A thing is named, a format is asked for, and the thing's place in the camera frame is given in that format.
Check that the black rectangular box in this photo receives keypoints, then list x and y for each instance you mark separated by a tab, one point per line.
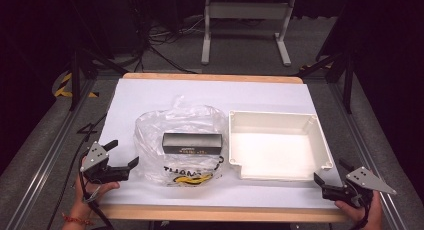
191	144

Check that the clear plastic bag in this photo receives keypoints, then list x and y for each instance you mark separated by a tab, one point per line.
150	146

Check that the white plastic container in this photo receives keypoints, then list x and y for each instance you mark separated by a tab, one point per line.
273	150

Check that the white metal table frame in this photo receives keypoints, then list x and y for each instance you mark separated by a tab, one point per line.
246	10

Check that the wooden table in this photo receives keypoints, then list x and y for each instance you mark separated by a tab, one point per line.
213	214

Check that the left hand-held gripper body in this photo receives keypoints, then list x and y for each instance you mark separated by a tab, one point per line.
95	156

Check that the yellow black hazard tape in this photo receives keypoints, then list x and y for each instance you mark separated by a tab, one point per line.
63	90

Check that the person's left hand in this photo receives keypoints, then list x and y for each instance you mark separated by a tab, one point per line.
83	198

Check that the white paper sheet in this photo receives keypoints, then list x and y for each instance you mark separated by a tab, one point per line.
206	93

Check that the aluminium floor rail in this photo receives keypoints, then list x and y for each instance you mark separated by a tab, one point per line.
363	150
50	153

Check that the person's right hand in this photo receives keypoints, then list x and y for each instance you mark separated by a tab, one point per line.
371	218

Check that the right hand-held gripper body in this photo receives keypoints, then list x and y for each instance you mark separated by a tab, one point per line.
365	180

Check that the black metal stand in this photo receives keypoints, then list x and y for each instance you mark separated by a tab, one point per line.
348	83
75	80

